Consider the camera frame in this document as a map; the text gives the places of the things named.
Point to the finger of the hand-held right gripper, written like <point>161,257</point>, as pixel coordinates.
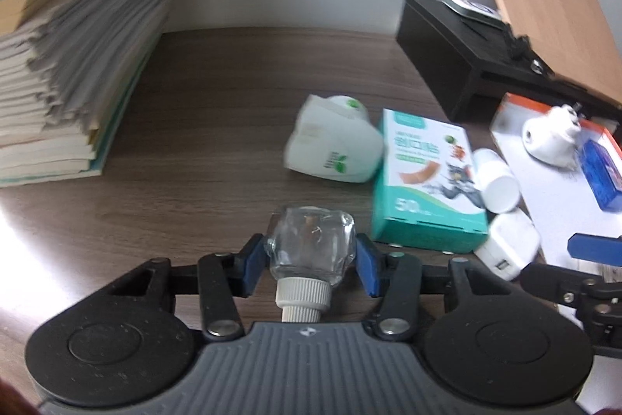
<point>595,249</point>
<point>559,286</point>

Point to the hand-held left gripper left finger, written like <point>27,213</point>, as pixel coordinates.
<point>253,266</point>

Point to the white flat tin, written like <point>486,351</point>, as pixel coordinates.
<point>469,6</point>

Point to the blue tissue pack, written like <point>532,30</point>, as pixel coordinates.
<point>602,174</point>

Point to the green bandage box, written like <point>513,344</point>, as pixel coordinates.
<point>427,186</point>

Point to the white mosquito repellent heater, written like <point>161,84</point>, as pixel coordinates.
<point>549,138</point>
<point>335,142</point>

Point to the white pill bottle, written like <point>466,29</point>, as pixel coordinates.
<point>495,181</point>

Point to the stack of books and papers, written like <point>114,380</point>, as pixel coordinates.
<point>73,55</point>

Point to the clear bottle with white cap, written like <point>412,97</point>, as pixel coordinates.
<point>311,249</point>

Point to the black monitor stand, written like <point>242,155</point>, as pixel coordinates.
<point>447,50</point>

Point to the white cube charger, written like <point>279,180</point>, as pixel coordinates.
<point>510,240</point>

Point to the orange and white box lid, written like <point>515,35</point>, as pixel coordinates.
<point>549,201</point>

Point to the silver metal knob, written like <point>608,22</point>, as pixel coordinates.
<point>537,66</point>

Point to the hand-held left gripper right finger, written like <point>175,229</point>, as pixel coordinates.
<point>368,266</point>

